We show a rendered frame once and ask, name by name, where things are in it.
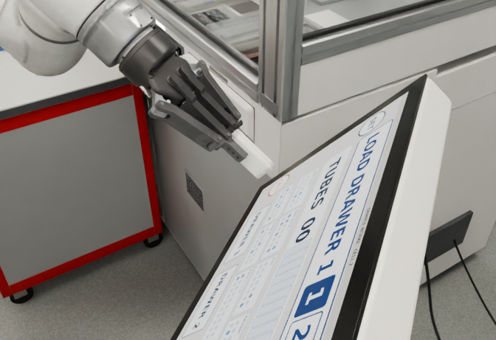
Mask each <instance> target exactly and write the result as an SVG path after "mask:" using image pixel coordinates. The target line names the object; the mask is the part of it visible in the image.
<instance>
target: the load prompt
mask: <svg viewBox="0 0 496 340"><path fill-rule="evenodd" d="M393 120H394V118H392V119H391V120H390V121H388V122H386V123H385V124H384V125H382V126H380V127H379V128H377V129H376V130H375V131H372V132H371V133H369V134H368V135H367V136H365V137H363V138H362V139H360V140H359V142H358V144H357V146H356V149H355V151H354V154H353V156H352V159H351V162H350V164H349V166H348V169H347V171H346V174H345V177H344V179H343V181H342V184H341V186H340V189H339V192H338V193H337V197H336V199H335V201H334V204H333V207H332V208H331V211H330V214H329V216H328V219H327V221H326V223H325V226H324V229H323V232H322V234H321V236H320V239H319V241H318V243H317V246H316V249H315V250H314V253H313V256H312V258H311V261H310V263H309V267H308V268H307V271H306V274H305V276H304V278H303V281H302V283H301V286H300V289H299V291H298V293H297V296H296V298H295V301H294V304H293V306H292V309H291V311H290V313H289V316H288V319H287V320H286V323H285V326H284V328H283V331H282V333H281V335H280V338H279V340H321V339H322V337H323V333H324V330H325V328H326V324H327V321H328V318H329V314H330V312H331V308H332V305H333V303H334V299H335V296H336V294H337V290H338V288H339V285H340V281H341V279H342V275H343V272H344V270H345V266H346V263H347V261H348V256H349V254H350V251H351V247H352V245H353V242H354V238H355V236H356V233H357V230H358V227H359V223H360V221H361V218H362V214H363V212H364V209H365V205H366V203H367V200H368V196H369V193H370V191H371V187H372V184H373V180H374V178H375V175H376V171H377V169H378V166H379V163H380V160H381V157H382V154H383V151H384V149H385V145H386V142H387V140H388V135H389V133H390V129H391V126H392V124H393Z"/></svg>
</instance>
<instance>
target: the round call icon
mask: <svg viewBox="0 0 496 340"><path fill-rule="evenodd" d="M292 172H293V170H292V171H290V172H289V173H287V174H286V175H285V176H283V177H282V178H280V179H278V180H277V181H276V182H274V184H273V185H272V187H271V189H270V191H269V193H268V194H267V196H266V198H265V199H264V201H265V200H267V199H268V198H270V197H272V196H273V195H274V194H276V193H277V192H279V191H281V190H282V189H284V187H285V186H286V183H287V181H288V180H289V178H290V176H291V174H292Z"/></svg>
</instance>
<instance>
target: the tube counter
mask: <svg viewBox="0 0 496 340"><path fill-rule="evenodd" d="M325 210H326V209H324V210H322V211H321V212H318V213H317V214H316V215H313V216H311V217H310V218H308V219H306V220H304V221H303V222H301V223H299V224H298V225H297V226H296V228H295V230H294V233H293V235H292V237H291V239H290V241H289V244H288V246H287V247H286V250H285V252H284V254H283V256H282V258H281V260H280V263H279V265H278V267H277V269H276V272H275V274H274V276H273V278H272V281H271V282H270V284H269V287H268V288H267V291H266V293H265V295H264V297H263V300H262V302H261V304H260V306H259V308H258V311H257V313H256V314H255V317H254V319H253V321H252V324H251V325H250V327H249V330H248V332H247V334H246V337H245V339H244V340H272V338H273V336H274V334H275V331H276V329H277V326H278V323H279V321H280V318H281V317H282V314H283V311H284V309H285V307H286V304H287V302H288V300H289V297H290V295H291V292H292V289H293V287H294V286H295V283H296V280H297V277H298V275H299V273H300V270H301V268H302V266H303V263H304V261H305V258H306V255H307V254H308V252H309V249H310V246H311V244H312V241H313V239H314V236H315V234H316V232H317V229H318V227H319V225H320V222H321V220H322V218H323V215H324V212H325Z"/></svg>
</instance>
